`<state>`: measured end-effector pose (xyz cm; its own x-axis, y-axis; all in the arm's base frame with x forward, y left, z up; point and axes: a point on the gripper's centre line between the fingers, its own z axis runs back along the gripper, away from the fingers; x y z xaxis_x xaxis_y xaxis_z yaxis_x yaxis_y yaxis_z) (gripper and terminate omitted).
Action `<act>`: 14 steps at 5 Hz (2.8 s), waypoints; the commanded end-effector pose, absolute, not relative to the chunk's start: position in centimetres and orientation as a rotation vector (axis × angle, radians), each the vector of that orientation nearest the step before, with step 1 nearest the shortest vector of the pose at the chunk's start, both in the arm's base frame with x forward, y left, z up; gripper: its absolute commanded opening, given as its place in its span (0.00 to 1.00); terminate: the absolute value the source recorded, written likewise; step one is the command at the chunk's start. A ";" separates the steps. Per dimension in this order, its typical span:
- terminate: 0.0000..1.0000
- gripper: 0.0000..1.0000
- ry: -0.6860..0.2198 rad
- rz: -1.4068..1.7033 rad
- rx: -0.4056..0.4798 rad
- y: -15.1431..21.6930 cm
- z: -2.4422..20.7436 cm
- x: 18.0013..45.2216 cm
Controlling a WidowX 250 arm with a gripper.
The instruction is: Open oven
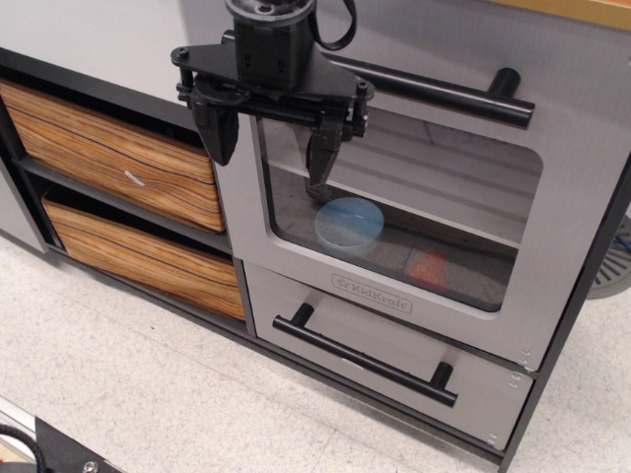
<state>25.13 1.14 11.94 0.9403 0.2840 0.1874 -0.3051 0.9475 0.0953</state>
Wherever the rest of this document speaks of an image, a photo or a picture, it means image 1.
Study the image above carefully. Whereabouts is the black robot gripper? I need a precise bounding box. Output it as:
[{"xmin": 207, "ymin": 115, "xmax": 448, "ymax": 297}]
[{"xmin": 172, "ymin": 1, "xmax": 373, "ymax": 186}]

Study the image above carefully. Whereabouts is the grey toy oven door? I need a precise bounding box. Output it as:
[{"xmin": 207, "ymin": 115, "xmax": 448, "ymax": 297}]
[{"xmin": 217, "ymin": 46, "xmax": 630, "ymax": 370}]

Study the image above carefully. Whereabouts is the black oven door handle bar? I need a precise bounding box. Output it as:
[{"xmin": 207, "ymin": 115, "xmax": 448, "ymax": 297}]
[{"xmin": 206, "ymin": 25, "xmax": 534, "ymax": 137}]

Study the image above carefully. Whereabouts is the grey lower oven drawer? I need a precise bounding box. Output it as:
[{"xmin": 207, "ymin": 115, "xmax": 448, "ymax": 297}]
[{"xmin": 245, "ymin": 264, "xmax": 532, "ymax": 450}]

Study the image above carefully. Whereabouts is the upper wood-pattern fabric bin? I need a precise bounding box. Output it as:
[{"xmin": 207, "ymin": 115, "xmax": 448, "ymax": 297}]
[{"xmin": 1, "ymin": 80, "xmax": 226, "ymax": 234}]

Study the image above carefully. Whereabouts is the wood-pattern fabric bin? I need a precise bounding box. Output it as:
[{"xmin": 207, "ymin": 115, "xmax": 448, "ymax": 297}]
[
  {"xmin": 41, "ymin": 190, "xmax": 245, "ymax": 322},
  {"xmin": 1, "ymin": 80, "xmax": 226, "ymax": 234}
]

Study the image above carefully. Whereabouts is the light blue bowl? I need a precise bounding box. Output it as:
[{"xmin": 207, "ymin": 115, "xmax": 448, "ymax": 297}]
[{"xmin": 315, "ymin": 197, "xmax": 385, "ymax": 257}]

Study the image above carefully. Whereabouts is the lower wood-pattern fabric bin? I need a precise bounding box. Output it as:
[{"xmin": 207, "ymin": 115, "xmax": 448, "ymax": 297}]
[{"xmin": 41, "ymin": 190, "xmax": 245, "ymax": 322}]

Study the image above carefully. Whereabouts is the red toy strawberry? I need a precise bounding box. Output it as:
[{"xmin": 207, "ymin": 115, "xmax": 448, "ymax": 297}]
[{"xmin": 406, "ymin": 249, "xmax": 449, "ymax": 292}]

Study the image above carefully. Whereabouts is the wooden countertop edge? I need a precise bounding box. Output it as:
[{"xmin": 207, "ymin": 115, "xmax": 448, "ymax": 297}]
[{"xmin": 496, "ymin": 0, "xmax": 630, "ymax": 32}]

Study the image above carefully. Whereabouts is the grey slotted round base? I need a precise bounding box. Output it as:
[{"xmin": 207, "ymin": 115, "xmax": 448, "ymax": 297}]
[{"xmin": 588, "ymin": 215, "xmax": 630, "ymax": 300}]

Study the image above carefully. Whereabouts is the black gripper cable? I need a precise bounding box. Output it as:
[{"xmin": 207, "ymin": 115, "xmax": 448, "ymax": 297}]
[{"xmin": 309, "ymin": 0, "xmax": 358, "ymax": 51}]

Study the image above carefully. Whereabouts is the dark toy kitchen cabinet frame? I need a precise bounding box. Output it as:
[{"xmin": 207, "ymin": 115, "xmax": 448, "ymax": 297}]
[{"xmin": 1, "ymin": 49, "xmax": 630, "ymax": 472}]

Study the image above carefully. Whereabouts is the black drawer handle bar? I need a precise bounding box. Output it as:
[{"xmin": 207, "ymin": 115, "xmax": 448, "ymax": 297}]
[{"xmin": 272, "ymin": 304, "xmax": 457, "ymax": 408}]

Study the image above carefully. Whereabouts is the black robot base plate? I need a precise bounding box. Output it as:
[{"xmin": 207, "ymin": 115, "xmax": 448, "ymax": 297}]
[{"xmin": 0, "ymin": 416, "xmax": 124, "ymax": 473}]

